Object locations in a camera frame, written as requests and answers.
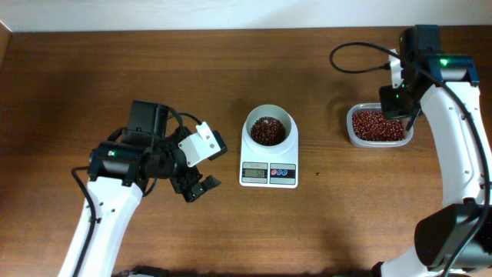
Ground red adzuki beans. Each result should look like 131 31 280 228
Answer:
351 111 405 142

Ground black cable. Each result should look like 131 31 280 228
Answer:
329 41 492 277
71 165 97 277

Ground right black cable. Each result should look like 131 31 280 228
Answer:
329 41 492 277

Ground white digital kitchen scale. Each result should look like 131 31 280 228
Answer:
238 115 300 189

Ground clear plastic container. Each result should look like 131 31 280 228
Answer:
347 103 414 148

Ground left black cable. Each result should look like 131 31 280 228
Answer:
71 165 97 277

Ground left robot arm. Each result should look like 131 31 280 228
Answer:
59 101 228 276

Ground beans in white bowl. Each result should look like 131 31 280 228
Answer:
250 116 286 146

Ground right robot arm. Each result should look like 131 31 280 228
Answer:
371 25 491 276

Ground white round bowl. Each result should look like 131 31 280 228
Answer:
242 105 298 155

